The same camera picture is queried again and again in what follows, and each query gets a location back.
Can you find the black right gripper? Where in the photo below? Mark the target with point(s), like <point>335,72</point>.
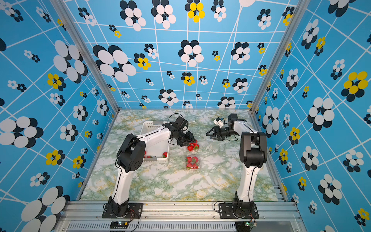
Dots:
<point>219,137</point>

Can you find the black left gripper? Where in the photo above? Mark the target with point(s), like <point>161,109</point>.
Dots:
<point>190,138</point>

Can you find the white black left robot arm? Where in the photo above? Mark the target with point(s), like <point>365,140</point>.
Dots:
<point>131,156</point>

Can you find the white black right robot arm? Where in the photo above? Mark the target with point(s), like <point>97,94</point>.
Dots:
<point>253,154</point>

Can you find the small green circuit board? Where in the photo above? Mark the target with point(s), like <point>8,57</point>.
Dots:
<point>119,225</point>

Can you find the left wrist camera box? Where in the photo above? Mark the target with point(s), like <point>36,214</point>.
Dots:
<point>181,123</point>

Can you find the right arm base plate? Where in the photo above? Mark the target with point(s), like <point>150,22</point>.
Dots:
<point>246,211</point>

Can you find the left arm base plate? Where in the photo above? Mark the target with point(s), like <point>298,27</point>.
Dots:
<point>126,210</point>

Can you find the aluminium front rail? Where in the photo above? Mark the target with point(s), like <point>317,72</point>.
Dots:
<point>162,216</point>

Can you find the aluminium corner post left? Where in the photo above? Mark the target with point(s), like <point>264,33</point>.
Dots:
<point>77,38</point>

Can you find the aluminium corner post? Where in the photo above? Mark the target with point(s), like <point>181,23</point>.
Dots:
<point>286,39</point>
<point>77,38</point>

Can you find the aluminium corner post right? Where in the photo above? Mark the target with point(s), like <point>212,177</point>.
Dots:
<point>286,39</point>

